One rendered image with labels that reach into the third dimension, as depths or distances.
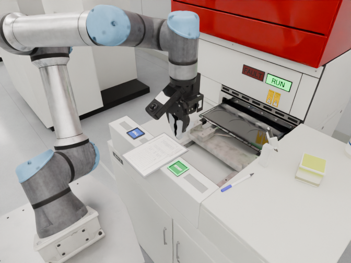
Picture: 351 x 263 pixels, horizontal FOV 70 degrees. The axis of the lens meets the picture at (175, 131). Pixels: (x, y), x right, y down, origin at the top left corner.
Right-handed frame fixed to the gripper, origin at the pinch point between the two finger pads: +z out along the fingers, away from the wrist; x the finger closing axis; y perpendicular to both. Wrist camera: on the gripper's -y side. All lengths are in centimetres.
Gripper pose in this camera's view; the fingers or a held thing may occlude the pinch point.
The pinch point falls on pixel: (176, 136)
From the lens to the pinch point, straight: 78.3
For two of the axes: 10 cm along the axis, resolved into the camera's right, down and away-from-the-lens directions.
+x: -6.6, -4.6, 5.9
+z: 0.0, 7.9, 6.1
